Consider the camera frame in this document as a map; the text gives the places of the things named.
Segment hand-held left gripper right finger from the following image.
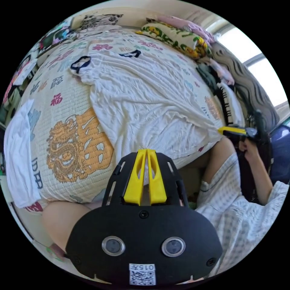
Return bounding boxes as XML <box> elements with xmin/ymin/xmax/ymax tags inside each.
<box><xmin>147</xmin><ymin>149</ymin><xmax>168</xmax><ymax>206</ymax></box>

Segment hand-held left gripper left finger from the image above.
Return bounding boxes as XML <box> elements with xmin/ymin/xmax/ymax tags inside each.
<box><xmin>124</xmin><ymin>149</ymin><xmax>147</xmax><ymax>206</ymax></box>

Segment white short sleeve shirt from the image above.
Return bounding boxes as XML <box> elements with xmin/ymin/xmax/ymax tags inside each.
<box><xmin>69</xmin><ymin>49</ymin><xmax>224</xmax><ymax>169</ymax></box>

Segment person's right forearm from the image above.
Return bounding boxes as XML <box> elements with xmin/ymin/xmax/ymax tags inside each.
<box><xmin>247</xmin><ymin>153</ymin><xmax>275</xmax><ymax>205</ymax></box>

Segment person's right hand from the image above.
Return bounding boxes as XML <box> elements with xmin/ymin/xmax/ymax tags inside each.
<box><xmin>238</xmin><ymin>137</ymin><xmax>260</xmax><ymax>164</ymax></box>

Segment grey wavy patterned blanket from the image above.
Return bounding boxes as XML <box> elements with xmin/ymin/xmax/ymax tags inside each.
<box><xmin>212</xmin><ymin>42</ymin><xmax>280</xmax><ymax>134</ymax></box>

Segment pile of clothes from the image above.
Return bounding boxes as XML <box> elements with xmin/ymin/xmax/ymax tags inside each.
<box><xmin>196</xmin><ymin>58</ymin><xmax>244</xmax><ymax>127</ymax></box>

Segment person's body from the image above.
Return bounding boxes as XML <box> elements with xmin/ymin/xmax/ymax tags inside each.
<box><xmin>41</xmin><ymin>136</ymin><xmax>290</xmax><ymax>278</ymax></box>

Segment window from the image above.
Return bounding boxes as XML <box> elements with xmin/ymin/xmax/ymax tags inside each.
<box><xmin>205</xmin><ymin>19</ymin><xmax>289</xmax><ymax>109</ymax></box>

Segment bed with printed mat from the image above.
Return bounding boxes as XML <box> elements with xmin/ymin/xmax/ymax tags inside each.
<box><xmin>4</xmin><ymin>28</ymin><xmax>227</xmax><ymax>216</ymax></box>

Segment yellow floral pillow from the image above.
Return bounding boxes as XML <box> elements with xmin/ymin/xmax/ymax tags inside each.
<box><xmin>135</xmin><ymin>21</ymin><xmax>211</xmax><ymax>60</ymax></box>

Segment pink pillow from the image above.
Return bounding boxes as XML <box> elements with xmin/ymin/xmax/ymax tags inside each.
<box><xmin>156</xmin><ymin>15</ymin><xmax>217</xmax><ymax>44</ymax></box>

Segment folded white garment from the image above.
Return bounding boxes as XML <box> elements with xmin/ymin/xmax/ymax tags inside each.
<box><xmin>4</xmin><ymin>99</ymin><xmax>43</xmax><ymax>208</ymax></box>

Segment black floral print cushion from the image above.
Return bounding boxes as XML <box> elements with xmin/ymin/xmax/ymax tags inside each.
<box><xmin>72</xmin><ymin>13</ymin><xmax>124</xmax><ymax>31</ymax></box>

